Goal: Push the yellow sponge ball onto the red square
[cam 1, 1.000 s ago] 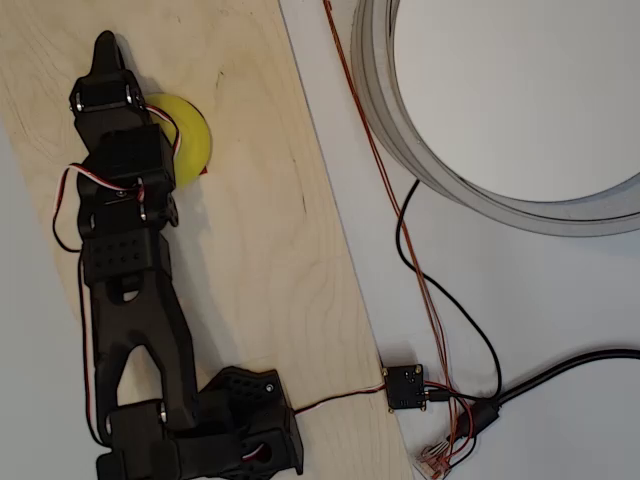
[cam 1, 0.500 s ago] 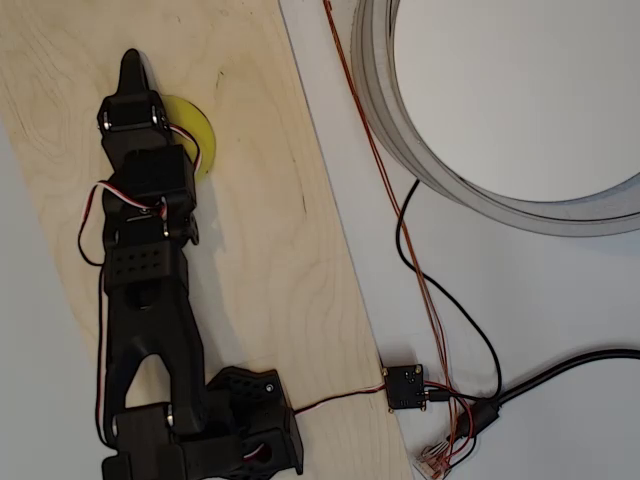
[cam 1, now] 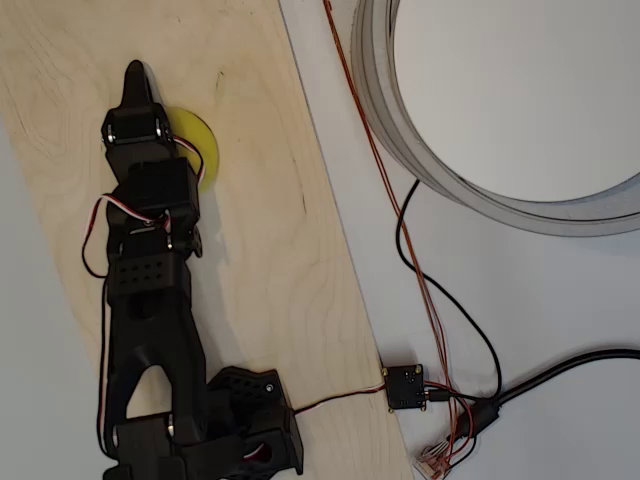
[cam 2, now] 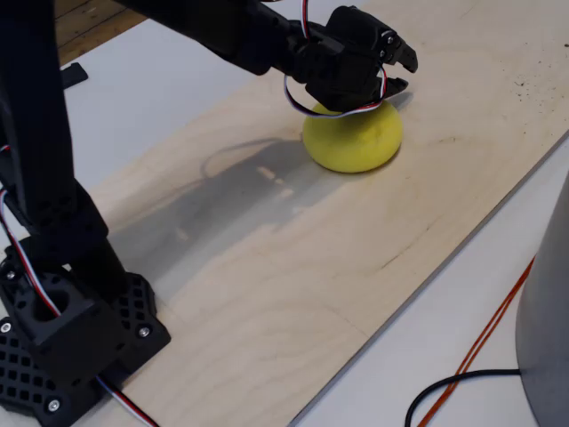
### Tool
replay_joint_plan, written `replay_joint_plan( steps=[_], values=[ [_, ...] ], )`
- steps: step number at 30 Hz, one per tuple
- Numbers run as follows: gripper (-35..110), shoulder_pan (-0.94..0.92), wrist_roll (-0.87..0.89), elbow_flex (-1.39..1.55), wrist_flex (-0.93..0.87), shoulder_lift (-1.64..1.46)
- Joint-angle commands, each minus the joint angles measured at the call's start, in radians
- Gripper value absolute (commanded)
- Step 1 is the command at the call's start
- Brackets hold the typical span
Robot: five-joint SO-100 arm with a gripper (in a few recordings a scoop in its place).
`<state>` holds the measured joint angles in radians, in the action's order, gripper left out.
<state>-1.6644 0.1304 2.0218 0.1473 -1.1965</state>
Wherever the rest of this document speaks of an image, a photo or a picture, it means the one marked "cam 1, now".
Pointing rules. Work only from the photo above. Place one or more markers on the red white black servo lead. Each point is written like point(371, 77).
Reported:
point(325, 400)

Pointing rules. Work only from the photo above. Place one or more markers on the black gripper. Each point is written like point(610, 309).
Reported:
point(134, 125)

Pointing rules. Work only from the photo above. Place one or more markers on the yellow round sponge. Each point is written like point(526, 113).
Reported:
point(207, 150)

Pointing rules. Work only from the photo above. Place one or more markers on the large grey round drum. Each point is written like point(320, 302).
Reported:
point(375, 75)

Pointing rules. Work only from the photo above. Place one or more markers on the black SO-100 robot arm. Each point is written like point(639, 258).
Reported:
point(150, 325)

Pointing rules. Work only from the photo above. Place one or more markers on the small black controller board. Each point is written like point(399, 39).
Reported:
point(405, 387)

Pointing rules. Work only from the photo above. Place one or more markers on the light plywood board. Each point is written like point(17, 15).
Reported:
point(260, 225)

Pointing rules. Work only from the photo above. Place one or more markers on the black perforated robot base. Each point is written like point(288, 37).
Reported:
point(270, 400)

